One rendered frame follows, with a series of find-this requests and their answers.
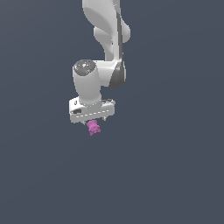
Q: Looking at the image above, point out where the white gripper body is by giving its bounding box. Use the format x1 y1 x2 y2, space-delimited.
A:
68 97 116 124

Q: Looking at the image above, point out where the small pink knobbly object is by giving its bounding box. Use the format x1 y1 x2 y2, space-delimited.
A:
86 119 102 137

